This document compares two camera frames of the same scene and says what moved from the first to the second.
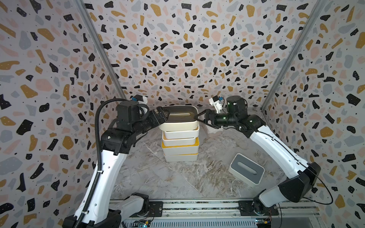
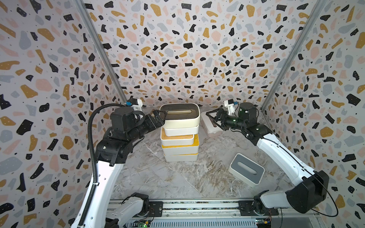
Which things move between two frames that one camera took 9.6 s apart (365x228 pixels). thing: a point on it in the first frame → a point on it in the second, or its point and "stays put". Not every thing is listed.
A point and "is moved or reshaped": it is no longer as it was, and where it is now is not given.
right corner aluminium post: x=317 y=9 stays put
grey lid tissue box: x=246 y=168 stays put
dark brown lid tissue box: x=181 y=118 is moved or reshaped
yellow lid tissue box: x=188 y=157 stays put
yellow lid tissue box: x=177 y=150 stays put
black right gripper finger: x=208 y=120 → x=221 y=126
